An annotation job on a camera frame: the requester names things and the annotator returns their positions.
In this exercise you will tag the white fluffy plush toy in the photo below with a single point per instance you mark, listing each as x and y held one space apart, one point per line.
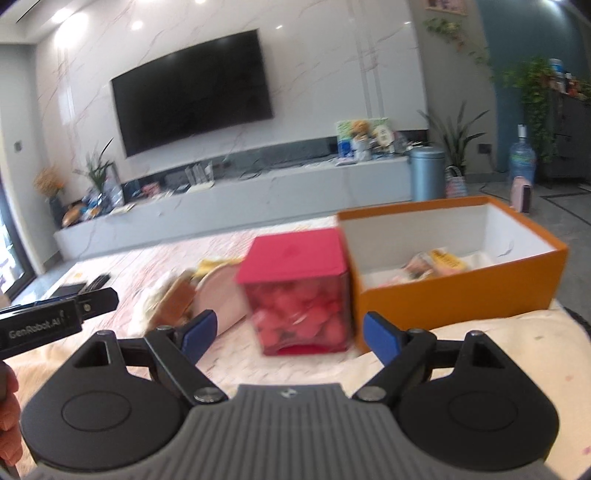
150 295

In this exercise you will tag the dark grey cabinet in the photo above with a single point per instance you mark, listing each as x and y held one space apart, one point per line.
570 138

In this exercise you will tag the yellow snack packet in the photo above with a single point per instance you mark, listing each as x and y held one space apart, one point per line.
447 262

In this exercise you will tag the trailing ivy on cabinet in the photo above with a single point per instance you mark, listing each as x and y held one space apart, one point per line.
531 92

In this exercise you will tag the black remote control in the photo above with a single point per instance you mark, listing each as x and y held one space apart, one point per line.
96 282

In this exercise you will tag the dark notebook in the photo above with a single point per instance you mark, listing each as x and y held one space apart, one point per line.
67 290

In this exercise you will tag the wall power socket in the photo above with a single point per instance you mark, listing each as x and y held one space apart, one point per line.
485 148

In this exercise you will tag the brown teddy bear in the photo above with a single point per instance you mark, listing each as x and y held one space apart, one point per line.
361 136

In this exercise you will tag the orange dried flowers vase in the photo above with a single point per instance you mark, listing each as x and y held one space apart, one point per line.
48 184

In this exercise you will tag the white round hand fan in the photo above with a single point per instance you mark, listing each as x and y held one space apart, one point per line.
383 137

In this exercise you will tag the red lidded clear box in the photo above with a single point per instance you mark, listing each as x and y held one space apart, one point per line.
295 295

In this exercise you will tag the woven checked basket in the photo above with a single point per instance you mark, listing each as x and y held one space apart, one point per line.
455 184

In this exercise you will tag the grey marble television console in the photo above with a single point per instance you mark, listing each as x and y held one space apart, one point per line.
240 203

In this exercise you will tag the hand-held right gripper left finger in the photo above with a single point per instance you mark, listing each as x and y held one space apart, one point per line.
201 328

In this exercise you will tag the tall leafy potted plant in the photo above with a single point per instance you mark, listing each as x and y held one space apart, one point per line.
455 138

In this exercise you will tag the person's left hand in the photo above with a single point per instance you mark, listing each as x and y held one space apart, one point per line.
8 429

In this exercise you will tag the orange cardboard box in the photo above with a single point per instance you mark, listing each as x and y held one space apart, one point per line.
452 295

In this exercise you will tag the hanging ivy on wall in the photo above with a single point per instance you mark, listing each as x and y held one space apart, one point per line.
450 30

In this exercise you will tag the black wall television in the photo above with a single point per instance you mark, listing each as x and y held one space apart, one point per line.
191 92

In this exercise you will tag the blue metal trash can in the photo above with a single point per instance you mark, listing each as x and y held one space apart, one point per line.
427 175

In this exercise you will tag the green plant in vase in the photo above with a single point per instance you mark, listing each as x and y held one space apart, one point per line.
97 170

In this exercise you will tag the yellow soft toy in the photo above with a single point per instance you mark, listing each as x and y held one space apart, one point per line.
213 266

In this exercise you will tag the blue water jug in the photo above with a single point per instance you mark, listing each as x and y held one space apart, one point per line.
522 159

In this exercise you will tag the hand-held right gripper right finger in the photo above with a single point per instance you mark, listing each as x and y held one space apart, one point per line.
381 334

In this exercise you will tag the green picture board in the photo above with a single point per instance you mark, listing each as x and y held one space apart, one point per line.
344 129

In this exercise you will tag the pink snack packet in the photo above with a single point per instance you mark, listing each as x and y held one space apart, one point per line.
418 267

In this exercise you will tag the pink space heater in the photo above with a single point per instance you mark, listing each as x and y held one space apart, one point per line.
521 194

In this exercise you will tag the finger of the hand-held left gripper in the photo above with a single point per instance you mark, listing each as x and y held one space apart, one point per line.
99 301

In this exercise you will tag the wooden framed picture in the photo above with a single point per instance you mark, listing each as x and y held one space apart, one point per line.
445 5

